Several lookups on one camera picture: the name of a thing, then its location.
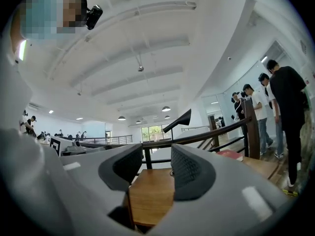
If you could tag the red book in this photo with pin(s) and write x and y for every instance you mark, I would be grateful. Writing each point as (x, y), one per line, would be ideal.
(230, 154)

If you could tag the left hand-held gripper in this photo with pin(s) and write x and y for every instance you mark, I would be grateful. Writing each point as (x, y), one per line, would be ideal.
(64, 142)

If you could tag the dark wooden stair post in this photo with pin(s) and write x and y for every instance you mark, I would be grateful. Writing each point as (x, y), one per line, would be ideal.
(252, 131)

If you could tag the silver hanging ceiling fixture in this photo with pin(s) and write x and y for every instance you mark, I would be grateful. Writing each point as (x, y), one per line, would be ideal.
(140, 69)

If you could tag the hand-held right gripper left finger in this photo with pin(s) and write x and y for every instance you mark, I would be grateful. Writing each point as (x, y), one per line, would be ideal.
(115, 171)

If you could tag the head-worn black camera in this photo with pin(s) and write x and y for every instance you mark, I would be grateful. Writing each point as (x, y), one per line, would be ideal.
(94, 16)

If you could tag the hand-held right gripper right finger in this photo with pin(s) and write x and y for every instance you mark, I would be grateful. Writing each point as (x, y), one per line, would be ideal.
(197, 178)

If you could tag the black metal balcony railing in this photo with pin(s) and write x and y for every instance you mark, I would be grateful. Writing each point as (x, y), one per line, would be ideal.
(118, 137)

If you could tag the white wall air conditioner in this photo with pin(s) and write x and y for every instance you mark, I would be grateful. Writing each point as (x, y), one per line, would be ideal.
(33, 106)

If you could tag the light blue face mask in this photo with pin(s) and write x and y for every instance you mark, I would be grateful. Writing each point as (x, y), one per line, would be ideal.
(41, 16)

